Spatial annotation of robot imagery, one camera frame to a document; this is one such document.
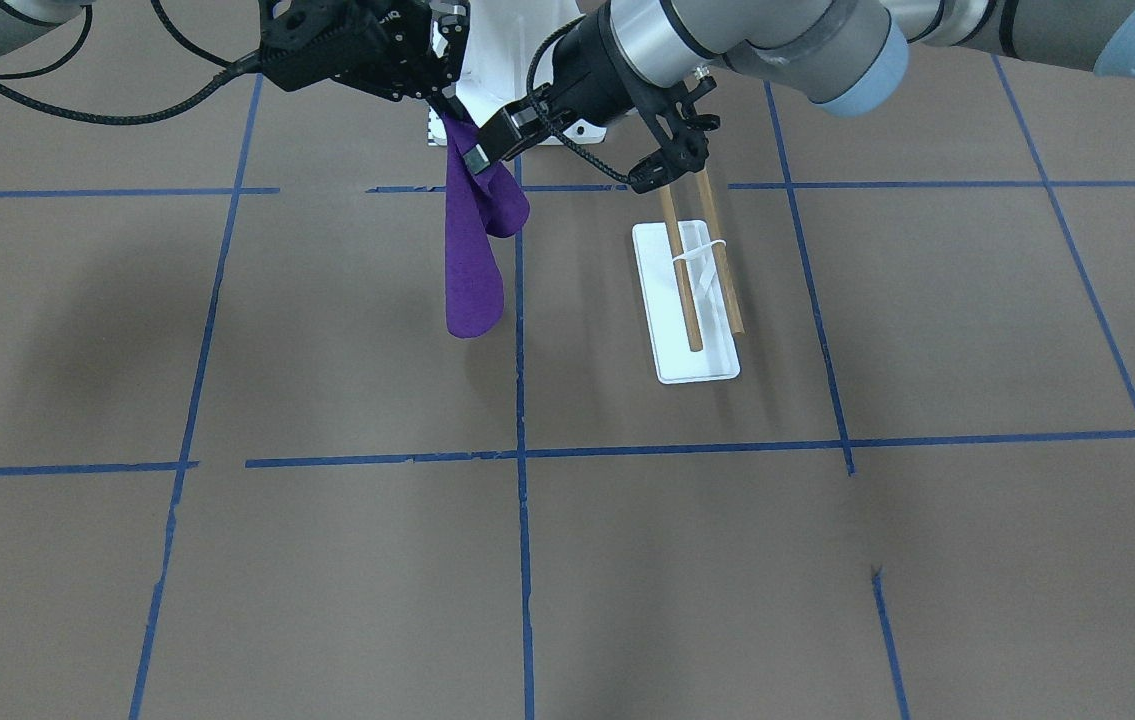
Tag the purple towel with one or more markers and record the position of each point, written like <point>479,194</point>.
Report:
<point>478,206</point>

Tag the white towel rack with wooden bars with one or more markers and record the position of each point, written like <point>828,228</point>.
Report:
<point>691,304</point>

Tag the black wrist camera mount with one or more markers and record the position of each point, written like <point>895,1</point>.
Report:
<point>680,130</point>

